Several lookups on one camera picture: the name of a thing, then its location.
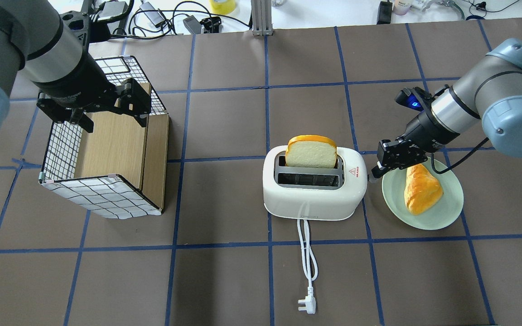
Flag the aluminium frame post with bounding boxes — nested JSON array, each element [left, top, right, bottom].
[[251, 0, 274, 36]]

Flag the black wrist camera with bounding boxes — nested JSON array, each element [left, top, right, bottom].
[[394, 87, 437, 113]]

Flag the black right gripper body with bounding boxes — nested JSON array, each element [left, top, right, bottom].
[[395, 111, 450, 164]]

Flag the bread slice in toaster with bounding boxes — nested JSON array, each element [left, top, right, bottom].
[[285, 135, 337, 168]]

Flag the checkered fabric wooden box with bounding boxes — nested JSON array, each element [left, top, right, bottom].
[[38, 56, 170, 219]]

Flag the triangular golden pastry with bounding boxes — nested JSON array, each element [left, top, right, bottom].
[[404, 164, 444, 216]]

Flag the white toaster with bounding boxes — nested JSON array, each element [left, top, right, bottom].
[[262, 146, 368, 221]]

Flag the yellow tape roll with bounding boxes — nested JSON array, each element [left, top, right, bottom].
[[209, 0, 237, 16]]

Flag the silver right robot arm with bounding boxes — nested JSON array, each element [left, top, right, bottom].
[[368, 38, 522, 181]]

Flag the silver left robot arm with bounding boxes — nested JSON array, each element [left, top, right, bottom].
[[0, 0, 151, 133]]

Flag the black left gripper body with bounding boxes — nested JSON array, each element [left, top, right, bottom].
[[31, 55, 115, 124]]

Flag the white toaster power cord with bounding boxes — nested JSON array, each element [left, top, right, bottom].
[[296, 217, 319, 314]]

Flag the green plate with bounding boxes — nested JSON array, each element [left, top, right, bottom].
[[382, 159, 464, 230]]

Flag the black power adapter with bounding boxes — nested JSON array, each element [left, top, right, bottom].
[[376, 0, 393, 25]]

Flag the white paper cup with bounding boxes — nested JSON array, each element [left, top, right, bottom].
[[393, 0, 414, 16]]

